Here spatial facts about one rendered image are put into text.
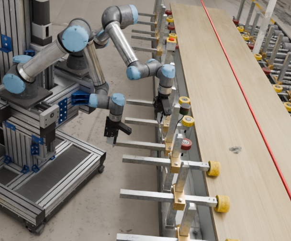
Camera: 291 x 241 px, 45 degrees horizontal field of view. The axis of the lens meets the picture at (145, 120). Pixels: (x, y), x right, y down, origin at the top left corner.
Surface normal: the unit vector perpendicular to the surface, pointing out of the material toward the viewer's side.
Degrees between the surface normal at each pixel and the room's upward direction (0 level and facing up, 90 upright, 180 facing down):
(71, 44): 85
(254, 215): 0
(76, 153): 0
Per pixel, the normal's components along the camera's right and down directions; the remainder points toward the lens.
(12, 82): -0.11, 0.63
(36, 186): 0.14, -0.81
